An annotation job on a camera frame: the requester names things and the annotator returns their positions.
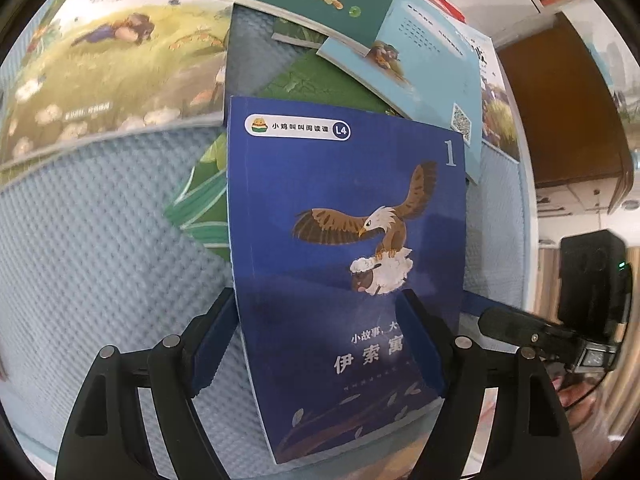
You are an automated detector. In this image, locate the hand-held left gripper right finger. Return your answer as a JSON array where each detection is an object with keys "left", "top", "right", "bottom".
[{"left": 395, "top": 287, "right": 583, "bottom": 480}]

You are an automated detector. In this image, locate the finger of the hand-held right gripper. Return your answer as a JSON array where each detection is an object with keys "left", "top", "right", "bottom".
[{"left": 477, "top": 307, "right": 586, "bottom": 361}]

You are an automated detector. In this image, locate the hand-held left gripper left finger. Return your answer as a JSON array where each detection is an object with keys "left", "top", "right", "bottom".
[{"left": 55, "top": 287, "right": 239, "bottom": 480}]

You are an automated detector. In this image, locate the green mantis book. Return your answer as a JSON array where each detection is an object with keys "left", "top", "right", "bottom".
[{"left": 165, "top": 50, "right": 401, "bottom": 263}]

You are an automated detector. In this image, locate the blue eagle book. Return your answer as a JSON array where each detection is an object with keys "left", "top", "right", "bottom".
[{"left": 226, "top": 95, "right": 468, "bottom": 465}]

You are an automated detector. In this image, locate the person's right hand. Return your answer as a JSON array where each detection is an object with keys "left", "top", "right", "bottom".
[{"left": 552, "top": 375, "right": 608, "bottom": 431}]

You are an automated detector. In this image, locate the light blue textured mat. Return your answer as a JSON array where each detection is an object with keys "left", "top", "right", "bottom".
[{"left": 0, "top": 5, "right": 531, "bottom": 480}]

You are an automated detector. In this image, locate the brown wooden cabinet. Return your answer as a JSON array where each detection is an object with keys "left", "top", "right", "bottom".
[{"left": 497, "top": 10, "right": 636, "bottom": 191}]

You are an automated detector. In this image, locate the white grass picture book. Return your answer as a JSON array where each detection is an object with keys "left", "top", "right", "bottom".
[{"left": 452, "top": 15, "right": 523, "bottom": 163}]

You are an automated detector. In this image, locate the light blue animal picture book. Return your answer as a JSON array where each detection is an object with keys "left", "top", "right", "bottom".
[{"left": 316, "top": 0, "right": 493, "bottom": 183}]

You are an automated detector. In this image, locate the large meadow picture book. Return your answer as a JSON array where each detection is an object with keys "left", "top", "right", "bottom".
[{"left": 0, "top": 0, "right": 236, "bottom": 173}]

